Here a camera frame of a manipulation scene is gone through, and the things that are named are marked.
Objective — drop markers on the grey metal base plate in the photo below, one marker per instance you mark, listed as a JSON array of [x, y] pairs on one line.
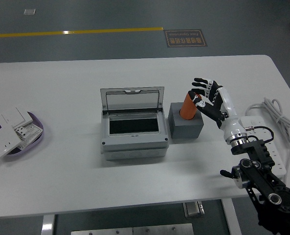
[[132, 230]]

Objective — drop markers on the transparent hinged box lid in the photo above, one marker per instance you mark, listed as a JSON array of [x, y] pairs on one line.
[[132, 101]]

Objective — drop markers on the white wall switch panel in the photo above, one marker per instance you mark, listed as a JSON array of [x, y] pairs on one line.
[[15, 116]]

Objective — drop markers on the grey cube with round hole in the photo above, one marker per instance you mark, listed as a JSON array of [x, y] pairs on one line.
[[186, 129]]

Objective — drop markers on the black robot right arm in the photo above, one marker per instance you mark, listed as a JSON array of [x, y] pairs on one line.
[[257, 149]]

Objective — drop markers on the grey plastic junction box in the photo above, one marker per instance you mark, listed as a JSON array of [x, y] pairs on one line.
[[132, 147]]

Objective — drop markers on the small white socket insert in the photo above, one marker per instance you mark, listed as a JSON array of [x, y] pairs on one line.
[[21, 132]]

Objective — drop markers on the white wall socket panel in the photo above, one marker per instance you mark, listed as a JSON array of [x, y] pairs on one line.
[[1, 144]]

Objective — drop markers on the purple tray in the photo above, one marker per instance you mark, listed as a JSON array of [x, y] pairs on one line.
[[27, 149]]

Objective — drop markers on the orange cylinder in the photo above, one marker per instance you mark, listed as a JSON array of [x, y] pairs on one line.
[[187, 110]]

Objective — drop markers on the small silver floor plate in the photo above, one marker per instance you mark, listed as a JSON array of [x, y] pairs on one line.
[[29, 11]]

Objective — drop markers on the metal table bracket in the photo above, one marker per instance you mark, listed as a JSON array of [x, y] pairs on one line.
[[193, 209]]

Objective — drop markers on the yellow floor line tape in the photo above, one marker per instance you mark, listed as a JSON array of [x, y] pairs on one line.
[[86, 31]]

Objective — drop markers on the brown floor sign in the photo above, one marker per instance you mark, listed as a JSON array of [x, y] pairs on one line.
[[186, 38]]

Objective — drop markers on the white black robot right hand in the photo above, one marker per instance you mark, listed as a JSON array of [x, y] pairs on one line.
[[229, 107]]

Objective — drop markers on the white power strip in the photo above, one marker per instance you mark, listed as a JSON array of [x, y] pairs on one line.
[[279, 161]]

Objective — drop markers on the white perforated plate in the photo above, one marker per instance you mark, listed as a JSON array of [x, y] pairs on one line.
[[33, 131]]

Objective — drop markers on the white table leg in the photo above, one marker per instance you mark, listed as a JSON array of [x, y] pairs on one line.
[[231, 218], [47, 225]]

